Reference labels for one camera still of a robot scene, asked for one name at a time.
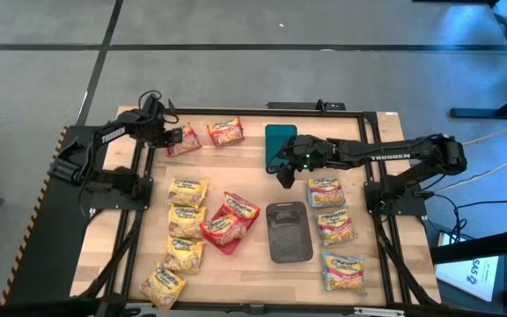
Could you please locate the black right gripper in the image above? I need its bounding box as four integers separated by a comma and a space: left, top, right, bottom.
275, 135, 327, 189

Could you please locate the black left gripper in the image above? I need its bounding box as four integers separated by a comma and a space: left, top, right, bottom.
143, 103, 184, 147

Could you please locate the blue Maruchan ramen pack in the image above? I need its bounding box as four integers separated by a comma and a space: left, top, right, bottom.
307, 176, 347, 209
314, 208, 356, 247
321, 252, 367, 295

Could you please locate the yellow Maruchan ramen pack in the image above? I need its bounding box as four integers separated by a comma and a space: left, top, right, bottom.
162, 235, 205, 275
167, 203, 208, 240
165, 176, 209, 210
139, 262, 187, 311

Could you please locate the dark grey plastic bin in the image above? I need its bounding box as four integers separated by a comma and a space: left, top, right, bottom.
265, 201, 314, 264

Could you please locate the red plastic bin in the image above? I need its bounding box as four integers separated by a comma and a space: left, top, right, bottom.
199, 200, 262, 256

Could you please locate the black bar device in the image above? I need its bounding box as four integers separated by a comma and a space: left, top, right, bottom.
266, 100, 347, 112

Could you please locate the black platform hazard striped edge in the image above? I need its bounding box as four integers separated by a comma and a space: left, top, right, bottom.
0, 125, 114, 307

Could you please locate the silver metal strip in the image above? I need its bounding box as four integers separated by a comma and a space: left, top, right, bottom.
353, 306, 407, 317

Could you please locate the black shelf bar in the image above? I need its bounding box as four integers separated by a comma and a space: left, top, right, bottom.
429, 226, 507, 265

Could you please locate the white printed sign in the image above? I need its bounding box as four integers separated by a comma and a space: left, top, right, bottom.
433, 254, 501, 303

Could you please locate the black crossbar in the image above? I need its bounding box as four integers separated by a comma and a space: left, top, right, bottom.
0, 298, 507, 317

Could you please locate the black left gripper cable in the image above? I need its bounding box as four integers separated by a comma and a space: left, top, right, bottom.
137, 90, 180, 124

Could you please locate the black aluminium table frame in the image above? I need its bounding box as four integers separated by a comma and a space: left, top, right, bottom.
70, 99, 442, 312

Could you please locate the black desk leg frame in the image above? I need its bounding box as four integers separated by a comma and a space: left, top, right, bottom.
411, 0, 507, 120

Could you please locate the white floor cable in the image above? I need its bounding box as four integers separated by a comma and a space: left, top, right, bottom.
433, 146, 507, 195

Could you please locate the beige floor cable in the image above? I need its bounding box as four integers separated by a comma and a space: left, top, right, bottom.
460, 116, 507, 146

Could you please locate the black floor cable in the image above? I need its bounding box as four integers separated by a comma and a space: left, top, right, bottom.
424, 192, 507, 246

